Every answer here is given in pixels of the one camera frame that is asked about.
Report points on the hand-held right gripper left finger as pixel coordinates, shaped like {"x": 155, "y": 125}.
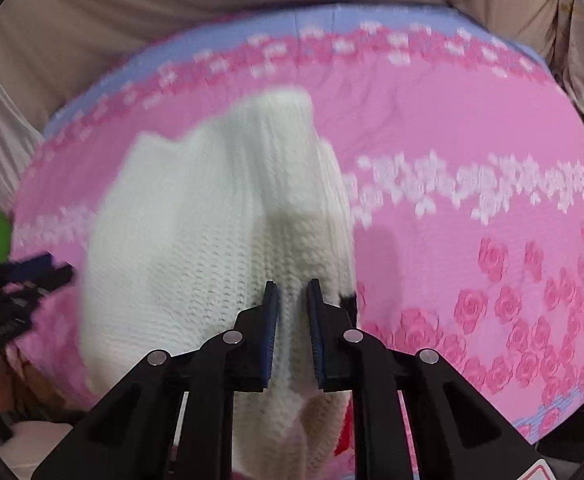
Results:
{"x": 271, "y": 340}

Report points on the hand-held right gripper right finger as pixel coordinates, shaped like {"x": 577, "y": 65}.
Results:
{"x": 316, "y": 340}

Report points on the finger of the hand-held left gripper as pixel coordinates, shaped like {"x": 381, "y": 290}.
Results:
{"x": 32, "y": 266}
{"x": 47, "y": 282}

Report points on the white red black knit sweater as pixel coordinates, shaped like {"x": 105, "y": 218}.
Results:
{"x": 212, "y": 240}

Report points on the pink floral bed sheet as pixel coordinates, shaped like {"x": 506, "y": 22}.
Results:
{"x": 472, "y": 125}

